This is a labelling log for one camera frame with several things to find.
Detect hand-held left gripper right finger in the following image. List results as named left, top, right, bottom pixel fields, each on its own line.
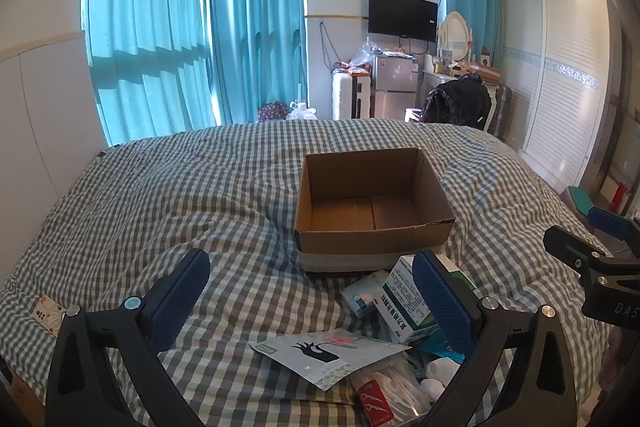
left=411, top=249, right=573, bottom=427

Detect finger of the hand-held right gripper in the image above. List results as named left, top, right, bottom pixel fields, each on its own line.
left=587, top=206, right=640, bottom=243
left=543, top=225, right=610, bottom=275

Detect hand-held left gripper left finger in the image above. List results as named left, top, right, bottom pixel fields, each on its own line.
left=45, top=248, right=212, bottom=427

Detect cardboard box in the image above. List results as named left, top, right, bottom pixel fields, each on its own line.
left=293, top=148, right=456, bottom=277

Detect green striped white box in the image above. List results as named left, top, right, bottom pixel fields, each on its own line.
left=434, top=253, right=477, bottom=292

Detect teal stool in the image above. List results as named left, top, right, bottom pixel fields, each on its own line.
left=565, top=186, right=596, bottom=215

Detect green and white medicine box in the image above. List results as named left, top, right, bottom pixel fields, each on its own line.
left=377, top=255, right=442, bottom=343

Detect teal packet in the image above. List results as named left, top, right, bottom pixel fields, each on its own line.
left=414, top=334, right=466, bottom=364

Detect small white bottles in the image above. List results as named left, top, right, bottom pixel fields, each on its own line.
left=419, top=357, right=460, bottom=404

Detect small white tissue packet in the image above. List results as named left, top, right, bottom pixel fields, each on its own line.
left=341, top=271, right=393, bottom=318

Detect checked bed blanket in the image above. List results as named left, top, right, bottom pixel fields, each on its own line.
left=0, top=119, right=617, bottom=427

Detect clear bag of cotton swabs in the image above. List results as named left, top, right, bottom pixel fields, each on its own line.
left=350, top=353, right=433, bottom=424

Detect red packet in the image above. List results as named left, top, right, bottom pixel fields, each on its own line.
left=356, top=379, right=397, bottom=427

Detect small card on bed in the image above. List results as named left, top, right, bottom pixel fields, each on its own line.
left=31, top=296, right=67, bottom=326

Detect flat glove packet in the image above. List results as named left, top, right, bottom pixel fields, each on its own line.
left=248, top=328, right=413, bottom=390

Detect white wardrobe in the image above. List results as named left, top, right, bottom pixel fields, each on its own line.
left=501, top=0, right=617, bottom=188

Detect white vanity desk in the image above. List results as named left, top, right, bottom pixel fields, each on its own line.
left=422, top=64, right=502, bottom=110

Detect chair with black jacket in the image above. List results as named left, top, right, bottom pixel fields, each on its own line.
left=421, top=74, right=493, bottom=131

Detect dark floral bag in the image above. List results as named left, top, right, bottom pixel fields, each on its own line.
left=257, top=101, right=289, bottom=123

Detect white plastic bag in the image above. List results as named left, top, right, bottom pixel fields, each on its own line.
left=286, top=99, right=319, bottom=122

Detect silver fridge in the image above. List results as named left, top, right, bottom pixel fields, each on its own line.
left=373, top=53, right=421, bottom=120

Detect white suitcase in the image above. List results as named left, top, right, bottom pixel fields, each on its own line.
left=330, top=72, right=374, bottom=120

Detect oval white vanity mirror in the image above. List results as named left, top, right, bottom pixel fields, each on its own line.
left=438, top=11, right=474, bottom=62

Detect clear plastic bag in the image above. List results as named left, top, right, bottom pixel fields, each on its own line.
left=349, top=38, right=377, bottom=68

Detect wide teal curtain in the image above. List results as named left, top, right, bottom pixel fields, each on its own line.
left=81, top=0, right=217, bottom=148

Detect black wall television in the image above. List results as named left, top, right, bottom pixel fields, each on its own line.
left=368, top=0, right=439, bottom=42

